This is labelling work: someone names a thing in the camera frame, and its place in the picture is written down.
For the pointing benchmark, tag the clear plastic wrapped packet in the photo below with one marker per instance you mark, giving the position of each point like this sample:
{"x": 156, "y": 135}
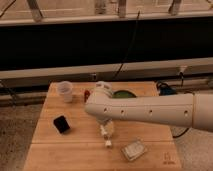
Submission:
{"x": 134, "y": 150}

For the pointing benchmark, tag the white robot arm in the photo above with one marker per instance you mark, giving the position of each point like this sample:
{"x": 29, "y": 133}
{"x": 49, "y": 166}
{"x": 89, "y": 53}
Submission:
{"x": 190, "y": 110}

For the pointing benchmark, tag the black eraser block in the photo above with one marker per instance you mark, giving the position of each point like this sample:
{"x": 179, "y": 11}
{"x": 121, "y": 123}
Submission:
{"x": 61, "y": 124}

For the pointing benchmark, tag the white tube with cap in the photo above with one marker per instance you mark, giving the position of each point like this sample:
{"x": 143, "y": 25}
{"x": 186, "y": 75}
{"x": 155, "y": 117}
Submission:
{"x": 107, "y": 132}

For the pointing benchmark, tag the green bowl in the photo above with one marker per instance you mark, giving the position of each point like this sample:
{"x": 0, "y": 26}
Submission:
{"x": 123, "y": 94}

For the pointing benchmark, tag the clear plastic cup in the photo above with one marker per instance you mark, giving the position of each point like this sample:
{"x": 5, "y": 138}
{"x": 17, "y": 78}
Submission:
{"x": 64, "y": 89}

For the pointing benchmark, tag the dark red small object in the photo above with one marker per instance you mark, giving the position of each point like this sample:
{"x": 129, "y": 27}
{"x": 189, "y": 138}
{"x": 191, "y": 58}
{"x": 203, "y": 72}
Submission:
{"x": 86, "y": 95}

